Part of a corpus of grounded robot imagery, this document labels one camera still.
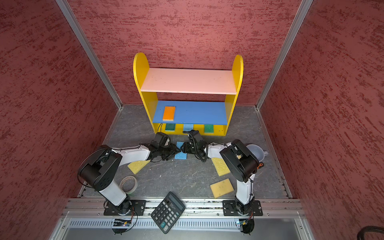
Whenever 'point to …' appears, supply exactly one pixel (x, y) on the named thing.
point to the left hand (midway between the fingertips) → (179, 155)
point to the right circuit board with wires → (248, 226)
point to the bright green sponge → (209, 128)
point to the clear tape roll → (128, 184)
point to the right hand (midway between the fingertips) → (182, 151)
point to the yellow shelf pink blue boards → (188, 101)
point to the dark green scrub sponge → (170, 127)
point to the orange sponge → (169, 113)
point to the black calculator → (167, 212)
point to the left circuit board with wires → (120, 222)
